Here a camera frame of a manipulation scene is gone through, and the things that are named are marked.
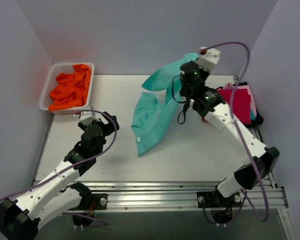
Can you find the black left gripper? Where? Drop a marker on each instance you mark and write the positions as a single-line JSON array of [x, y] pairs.
[[106, 123]]

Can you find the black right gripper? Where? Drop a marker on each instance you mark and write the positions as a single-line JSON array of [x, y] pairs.
[[190, 83]]

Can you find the teal t-shirt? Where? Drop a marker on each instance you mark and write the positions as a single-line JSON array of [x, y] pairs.
[[252, 115], [157, 106]]

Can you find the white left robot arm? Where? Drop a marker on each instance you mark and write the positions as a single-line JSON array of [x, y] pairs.
[[21, 218]]

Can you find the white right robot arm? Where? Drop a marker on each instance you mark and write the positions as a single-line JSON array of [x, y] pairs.
[[257, 159]]

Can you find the pink folded t-shirt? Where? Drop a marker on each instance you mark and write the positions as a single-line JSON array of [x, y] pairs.
[[246, 87]]

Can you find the orange t-shirt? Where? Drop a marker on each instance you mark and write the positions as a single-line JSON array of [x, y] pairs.
[[72, 88]]

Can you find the magenta folded t-shirt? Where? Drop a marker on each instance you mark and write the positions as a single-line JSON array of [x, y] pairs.
[[241, 103]]

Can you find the teal folded t-shirt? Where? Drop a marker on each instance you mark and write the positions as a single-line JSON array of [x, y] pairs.
[[252, 115]]

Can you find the white plastic basket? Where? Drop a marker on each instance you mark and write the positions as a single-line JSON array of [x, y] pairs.
[[51, 83]]

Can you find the black folded t-shirt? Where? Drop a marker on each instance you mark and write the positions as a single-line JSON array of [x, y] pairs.
[[258, 119]]

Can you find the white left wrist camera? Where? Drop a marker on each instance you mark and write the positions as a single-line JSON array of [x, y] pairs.
[[86, 117]]

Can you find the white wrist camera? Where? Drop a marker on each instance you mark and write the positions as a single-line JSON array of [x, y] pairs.
[[208, 59], [86, 117]]

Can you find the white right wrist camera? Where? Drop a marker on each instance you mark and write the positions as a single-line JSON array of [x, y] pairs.
[[208, 59]]

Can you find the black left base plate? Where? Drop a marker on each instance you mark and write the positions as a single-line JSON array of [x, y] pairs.
[[100, 200]]

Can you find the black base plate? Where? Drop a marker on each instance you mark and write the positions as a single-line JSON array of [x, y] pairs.
[[100, 200], [213, 199]]

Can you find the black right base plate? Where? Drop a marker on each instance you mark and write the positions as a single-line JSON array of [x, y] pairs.
[[213, 199]]

